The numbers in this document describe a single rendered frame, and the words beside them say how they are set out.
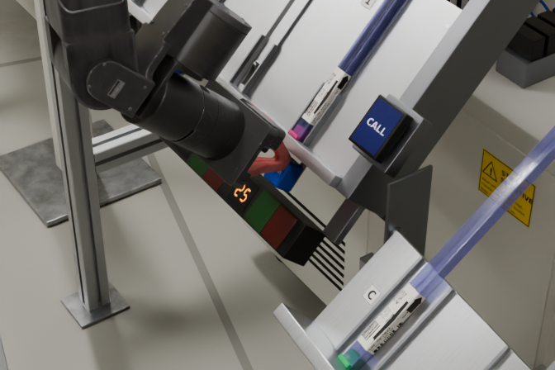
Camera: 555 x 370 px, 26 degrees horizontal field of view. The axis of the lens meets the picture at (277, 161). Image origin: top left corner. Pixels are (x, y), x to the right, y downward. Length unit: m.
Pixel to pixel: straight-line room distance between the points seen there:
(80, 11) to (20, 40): 1.84
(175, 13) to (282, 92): 0.24
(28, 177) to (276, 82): 1.17
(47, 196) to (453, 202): 0.97
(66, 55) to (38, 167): 1.40
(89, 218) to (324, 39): 0.82
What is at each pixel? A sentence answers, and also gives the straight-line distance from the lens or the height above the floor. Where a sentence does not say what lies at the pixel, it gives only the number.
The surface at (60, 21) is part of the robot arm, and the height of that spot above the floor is 0.93.
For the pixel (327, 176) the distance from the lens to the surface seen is 1.12.
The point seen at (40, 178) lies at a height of 0.01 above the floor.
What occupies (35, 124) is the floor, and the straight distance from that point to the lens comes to 2.51.
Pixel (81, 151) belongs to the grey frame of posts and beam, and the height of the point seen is 0.33.
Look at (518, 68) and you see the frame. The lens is 1.46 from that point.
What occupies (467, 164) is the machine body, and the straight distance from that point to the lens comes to 1.50.
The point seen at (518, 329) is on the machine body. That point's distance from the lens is 1.55.
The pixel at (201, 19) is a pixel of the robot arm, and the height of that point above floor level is 0.90.
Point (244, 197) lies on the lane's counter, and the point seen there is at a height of 0.65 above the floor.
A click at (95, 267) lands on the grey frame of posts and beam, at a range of 2.00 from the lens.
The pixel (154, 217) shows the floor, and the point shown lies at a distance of 2.23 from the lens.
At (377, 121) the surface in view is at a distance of 1.07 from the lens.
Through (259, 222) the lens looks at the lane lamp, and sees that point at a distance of 1.19.
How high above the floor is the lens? 1.41
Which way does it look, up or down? 37 degrees down
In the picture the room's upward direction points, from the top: straight up
